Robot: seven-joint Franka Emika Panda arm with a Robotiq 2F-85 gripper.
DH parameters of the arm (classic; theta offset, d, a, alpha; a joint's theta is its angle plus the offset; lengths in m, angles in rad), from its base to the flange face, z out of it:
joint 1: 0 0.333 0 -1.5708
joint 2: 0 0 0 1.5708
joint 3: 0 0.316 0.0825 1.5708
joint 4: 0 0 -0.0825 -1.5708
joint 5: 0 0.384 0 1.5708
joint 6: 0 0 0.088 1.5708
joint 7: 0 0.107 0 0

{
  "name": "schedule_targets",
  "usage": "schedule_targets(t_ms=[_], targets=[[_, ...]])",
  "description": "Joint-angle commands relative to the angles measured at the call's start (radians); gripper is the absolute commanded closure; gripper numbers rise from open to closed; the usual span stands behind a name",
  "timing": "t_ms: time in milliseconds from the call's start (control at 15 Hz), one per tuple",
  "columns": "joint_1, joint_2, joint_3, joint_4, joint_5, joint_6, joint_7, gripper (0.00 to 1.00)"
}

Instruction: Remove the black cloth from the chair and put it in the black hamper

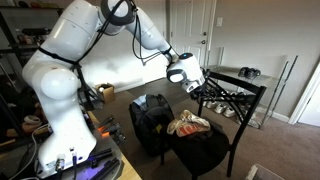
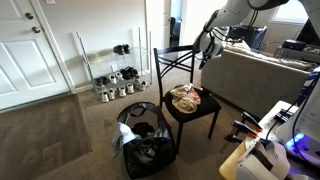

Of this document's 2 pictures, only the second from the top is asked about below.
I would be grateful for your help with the black clothes in hamper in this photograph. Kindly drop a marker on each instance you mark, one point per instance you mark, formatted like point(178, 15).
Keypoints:
point(143, 129)

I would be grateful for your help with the patterned white pillow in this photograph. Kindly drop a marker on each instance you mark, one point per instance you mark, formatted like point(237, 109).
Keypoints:
point(241, 45)

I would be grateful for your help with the white sneaker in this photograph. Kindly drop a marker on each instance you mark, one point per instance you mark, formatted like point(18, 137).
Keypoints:
point(122, 91)
point(141, 85)
point(105, 97)
point(119, 76)
point(130, 88)
point(113, 79)
point(112, 94)

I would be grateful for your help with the dark grey shoe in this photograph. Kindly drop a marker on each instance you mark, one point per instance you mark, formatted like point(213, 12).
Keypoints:
point(105, 80)
point(98, 82)

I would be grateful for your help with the grey fabric sofa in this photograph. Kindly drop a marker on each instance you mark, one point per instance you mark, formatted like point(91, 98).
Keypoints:
point(253, 80)

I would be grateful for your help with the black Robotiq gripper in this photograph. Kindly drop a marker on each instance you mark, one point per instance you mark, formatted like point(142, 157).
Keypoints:
point(207, 55)

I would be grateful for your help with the dark blue folding chair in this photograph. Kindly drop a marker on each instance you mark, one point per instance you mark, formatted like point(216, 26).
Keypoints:
point(248, 36)

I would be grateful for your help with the black box on side table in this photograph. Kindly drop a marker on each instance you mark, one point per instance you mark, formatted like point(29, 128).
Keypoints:
point(293, 44)

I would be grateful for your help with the black shoe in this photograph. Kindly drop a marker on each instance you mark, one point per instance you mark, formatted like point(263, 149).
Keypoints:
point(118, 49)
point(125, 74)
point(133, 71)
point(126, 48)

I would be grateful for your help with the black mesh hamper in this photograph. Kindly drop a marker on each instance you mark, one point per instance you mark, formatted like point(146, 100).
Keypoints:
point(150, 156)

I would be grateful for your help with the crumpled beige cloth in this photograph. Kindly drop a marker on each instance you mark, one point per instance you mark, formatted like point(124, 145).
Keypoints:
point(185, 98)

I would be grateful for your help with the bright window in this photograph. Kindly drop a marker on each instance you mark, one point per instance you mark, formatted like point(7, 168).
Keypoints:
point(289, 11)

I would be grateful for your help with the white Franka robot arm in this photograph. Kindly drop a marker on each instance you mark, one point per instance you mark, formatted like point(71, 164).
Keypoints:
point(233, 13)

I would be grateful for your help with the white panel door with deadbolt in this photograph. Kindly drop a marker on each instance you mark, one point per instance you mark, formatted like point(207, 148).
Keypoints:
point(26, 60)

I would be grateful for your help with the wooden work table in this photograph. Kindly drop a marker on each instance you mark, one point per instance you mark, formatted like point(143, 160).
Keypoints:
point(233, 163)

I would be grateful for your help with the white VR headset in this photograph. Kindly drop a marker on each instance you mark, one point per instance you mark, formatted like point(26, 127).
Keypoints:
point(266, 161)

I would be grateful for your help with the white light switch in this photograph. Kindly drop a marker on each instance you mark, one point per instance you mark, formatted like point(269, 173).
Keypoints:
point(50, 1)

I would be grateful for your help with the white cloth in hamper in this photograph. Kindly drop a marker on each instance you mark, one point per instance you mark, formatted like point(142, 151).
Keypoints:
point(124, 135)

